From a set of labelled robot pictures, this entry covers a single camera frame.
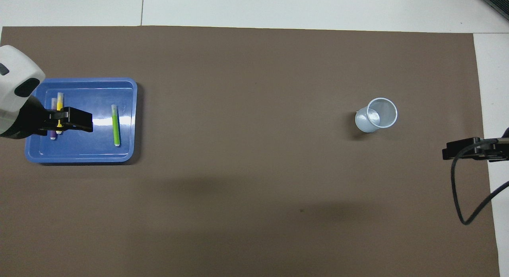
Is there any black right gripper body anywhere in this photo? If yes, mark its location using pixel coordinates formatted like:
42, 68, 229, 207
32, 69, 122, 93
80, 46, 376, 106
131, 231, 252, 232
482, 128, 509, 162

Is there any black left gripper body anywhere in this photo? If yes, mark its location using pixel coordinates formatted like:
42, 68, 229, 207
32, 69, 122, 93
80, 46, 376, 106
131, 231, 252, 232
0, 97, 54, 139

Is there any yellow pen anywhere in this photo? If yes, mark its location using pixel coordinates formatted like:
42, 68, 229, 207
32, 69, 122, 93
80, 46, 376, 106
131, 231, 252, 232
56, 93, 64, 134

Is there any green pen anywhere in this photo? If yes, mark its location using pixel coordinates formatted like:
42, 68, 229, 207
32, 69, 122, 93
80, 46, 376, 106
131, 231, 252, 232
111, 105, 121, 147

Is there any blue plastic tray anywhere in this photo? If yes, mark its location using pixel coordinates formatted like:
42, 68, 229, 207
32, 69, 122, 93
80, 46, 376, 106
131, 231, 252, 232
25, 77, 138, 164

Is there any clear plastic cup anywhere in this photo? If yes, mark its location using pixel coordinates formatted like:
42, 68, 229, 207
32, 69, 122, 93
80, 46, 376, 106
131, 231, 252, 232
355, 97, 398, 133

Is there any grey ribbed device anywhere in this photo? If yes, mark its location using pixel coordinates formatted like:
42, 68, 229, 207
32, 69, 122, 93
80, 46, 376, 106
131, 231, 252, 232
480, 0, 509, 16

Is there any brown table mat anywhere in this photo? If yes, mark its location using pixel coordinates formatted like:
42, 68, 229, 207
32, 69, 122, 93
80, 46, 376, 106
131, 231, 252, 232
0, 26, 501, 277

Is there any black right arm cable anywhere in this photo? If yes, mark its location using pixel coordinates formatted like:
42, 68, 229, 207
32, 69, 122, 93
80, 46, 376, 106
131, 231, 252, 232
451, 138, 509, 226

